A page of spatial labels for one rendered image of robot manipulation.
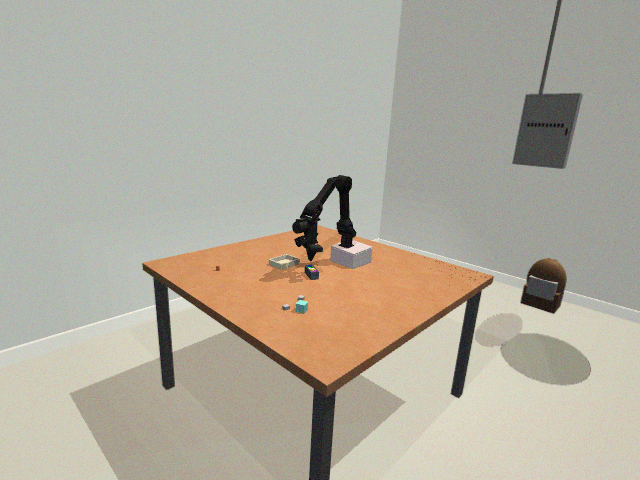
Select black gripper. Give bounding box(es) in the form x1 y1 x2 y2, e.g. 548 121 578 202
303 231 323 261

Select cream open-top tray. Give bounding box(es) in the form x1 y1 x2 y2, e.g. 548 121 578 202
269 254 300 270

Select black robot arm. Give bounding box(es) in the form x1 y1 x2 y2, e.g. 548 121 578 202
292 175 357 248

